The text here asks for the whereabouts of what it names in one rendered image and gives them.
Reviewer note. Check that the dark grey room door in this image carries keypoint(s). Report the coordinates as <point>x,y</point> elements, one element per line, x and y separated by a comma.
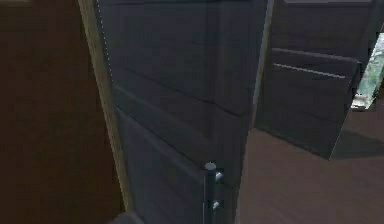
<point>173,83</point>

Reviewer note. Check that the dark grey cabinet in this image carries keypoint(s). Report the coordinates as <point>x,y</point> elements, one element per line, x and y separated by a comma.
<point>306,100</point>

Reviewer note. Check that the green framed window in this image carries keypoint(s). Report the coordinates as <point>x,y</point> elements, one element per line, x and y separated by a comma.
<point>371,76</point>

